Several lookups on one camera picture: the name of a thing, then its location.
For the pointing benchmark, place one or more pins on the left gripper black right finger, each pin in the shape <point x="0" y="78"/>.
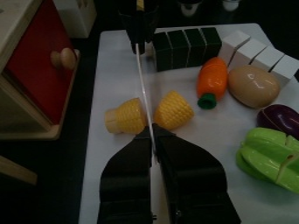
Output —
<point x="193" y="180"/>

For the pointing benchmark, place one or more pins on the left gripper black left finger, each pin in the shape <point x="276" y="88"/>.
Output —
<point x="124" y="180"/>

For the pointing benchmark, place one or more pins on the white toy cleaver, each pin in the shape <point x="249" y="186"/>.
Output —
<point x="144" y="96"/>

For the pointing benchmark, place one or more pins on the green toy bell pepper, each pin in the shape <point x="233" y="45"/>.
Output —
<point x="268" y="157"/>

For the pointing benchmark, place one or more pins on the purple toy eggplant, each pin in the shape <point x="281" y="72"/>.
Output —
<point x="280" y="119"/>

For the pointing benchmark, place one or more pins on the orange toy carrot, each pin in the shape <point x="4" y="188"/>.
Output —
<point x="212" y="78"/>

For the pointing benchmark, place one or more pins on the beige toy potato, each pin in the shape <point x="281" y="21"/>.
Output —
<point x="252" y="86"/>

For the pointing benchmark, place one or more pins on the white cutting board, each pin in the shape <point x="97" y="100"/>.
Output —
<point x="116" y="75"/>

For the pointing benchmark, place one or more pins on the dark green sliced toy block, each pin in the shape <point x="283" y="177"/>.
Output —
<point x="187" y="48"/>

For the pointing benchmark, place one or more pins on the white sliced toy block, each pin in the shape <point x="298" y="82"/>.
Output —
<point x="256" y="55"/>

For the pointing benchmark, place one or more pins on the wooden box with red drawer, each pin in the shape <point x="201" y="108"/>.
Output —
<point x="35" y="64"/>

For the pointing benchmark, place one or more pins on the black oblong object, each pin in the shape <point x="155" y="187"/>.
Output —
<point x="133" y="26"/>

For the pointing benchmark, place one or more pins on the yellow toy piece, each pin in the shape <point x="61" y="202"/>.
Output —
<point x="139" y="4"/>

